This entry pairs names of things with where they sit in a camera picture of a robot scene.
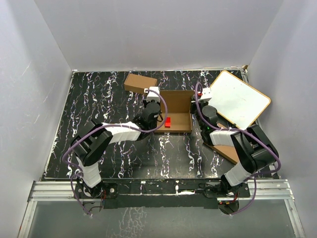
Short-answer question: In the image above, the small red block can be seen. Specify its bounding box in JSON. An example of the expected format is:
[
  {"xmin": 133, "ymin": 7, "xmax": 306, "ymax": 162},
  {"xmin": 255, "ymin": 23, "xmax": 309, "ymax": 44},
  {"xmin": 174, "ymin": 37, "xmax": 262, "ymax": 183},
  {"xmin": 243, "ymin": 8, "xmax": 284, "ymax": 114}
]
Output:
[{"xmin": 164, "ymin": 117, "xmax": 171, "ymax": 128}]

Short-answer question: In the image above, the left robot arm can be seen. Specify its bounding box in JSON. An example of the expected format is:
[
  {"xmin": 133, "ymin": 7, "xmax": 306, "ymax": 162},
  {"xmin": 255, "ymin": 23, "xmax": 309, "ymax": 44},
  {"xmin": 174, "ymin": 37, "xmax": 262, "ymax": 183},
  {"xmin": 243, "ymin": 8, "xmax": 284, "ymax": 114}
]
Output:
[{"xmin": 71, "ymin": 101, "xmax": 161, "ymax": 198}]

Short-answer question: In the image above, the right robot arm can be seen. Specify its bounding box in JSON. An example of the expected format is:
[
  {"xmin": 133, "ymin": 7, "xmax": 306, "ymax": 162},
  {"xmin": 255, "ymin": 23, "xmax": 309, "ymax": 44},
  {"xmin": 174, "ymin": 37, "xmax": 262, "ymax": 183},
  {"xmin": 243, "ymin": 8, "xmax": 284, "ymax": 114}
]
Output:
[{"xmin": 190, "ymin": 101, "xmax": 279, "ymax": 197}]

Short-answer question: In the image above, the folded brown cardboard box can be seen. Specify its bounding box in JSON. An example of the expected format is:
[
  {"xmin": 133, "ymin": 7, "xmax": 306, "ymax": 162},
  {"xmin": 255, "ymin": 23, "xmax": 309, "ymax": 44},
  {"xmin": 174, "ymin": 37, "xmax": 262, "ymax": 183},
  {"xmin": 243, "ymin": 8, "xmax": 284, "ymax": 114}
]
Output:
[{"xmin": 124, "ymin": 73, "xmax": 158, "ymax": 94}]

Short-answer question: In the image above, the yellow-framed whiteboard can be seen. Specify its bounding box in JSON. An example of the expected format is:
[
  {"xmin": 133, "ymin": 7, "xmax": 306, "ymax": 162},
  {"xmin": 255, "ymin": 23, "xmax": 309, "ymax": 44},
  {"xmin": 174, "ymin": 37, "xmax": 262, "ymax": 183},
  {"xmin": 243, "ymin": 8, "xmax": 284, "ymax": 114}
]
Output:
[{"xmin": 209, "ymin": 71, "xmax": 271, "ymax": 129}]

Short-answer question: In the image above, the flat cardboard stack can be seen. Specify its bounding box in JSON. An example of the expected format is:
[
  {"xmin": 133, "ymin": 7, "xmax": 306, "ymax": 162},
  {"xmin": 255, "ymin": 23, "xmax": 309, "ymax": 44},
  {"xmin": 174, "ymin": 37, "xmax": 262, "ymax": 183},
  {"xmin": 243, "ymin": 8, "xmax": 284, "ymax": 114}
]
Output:
[{"xmin": 210, "ymin": 123, "xmax": 239, "ymax": 164}]

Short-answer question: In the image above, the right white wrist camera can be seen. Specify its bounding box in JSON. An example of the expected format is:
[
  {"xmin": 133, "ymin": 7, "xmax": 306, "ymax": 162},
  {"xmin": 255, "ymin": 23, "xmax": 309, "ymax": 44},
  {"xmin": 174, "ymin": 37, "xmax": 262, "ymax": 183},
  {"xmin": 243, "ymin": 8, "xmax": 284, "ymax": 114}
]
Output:
[{"xmin": 197, "ymin": 87, "xmax": 212, "ymax": 102}]

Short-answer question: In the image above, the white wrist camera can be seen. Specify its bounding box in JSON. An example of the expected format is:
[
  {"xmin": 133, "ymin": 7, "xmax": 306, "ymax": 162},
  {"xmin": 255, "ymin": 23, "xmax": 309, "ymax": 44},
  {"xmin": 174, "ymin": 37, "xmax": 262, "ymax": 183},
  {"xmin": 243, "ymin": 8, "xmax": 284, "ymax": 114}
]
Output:
[
  {"xmin": 144, "ymin": 86, "xmax": 160, "ymax": 103},
  {"xmin": 197, "ymin": 87, "xmax": 212, "ymax": 102}
]

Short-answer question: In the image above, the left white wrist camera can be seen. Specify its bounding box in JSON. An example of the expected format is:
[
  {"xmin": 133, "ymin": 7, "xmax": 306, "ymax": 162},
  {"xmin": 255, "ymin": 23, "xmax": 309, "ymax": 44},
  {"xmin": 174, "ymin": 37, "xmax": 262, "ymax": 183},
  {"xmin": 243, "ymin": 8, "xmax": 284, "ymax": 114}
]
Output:
[{"xmin": 144, "ymin": 86, "xmax": 160, "ymax": 103}]

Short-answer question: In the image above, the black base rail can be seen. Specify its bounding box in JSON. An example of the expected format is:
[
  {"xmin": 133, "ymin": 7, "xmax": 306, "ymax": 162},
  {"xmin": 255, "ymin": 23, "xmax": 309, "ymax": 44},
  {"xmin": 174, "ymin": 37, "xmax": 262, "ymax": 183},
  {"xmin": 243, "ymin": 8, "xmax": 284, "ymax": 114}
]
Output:
[{"xmin": 99, "ymin": 177, "xmax": 238, "ymax": 210}]

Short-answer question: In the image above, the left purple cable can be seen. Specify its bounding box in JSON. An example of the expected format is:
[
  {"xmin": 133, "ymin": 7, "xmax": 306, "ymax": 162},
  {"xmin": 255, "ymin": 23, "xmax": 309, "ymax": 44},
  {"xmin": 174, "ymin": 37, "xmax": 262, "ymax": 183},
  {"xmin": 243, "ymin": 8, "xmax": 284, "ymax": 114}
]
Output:
[{"xmin": 61, "ymin": 89, "xmax": 170, "ymax": 216}]

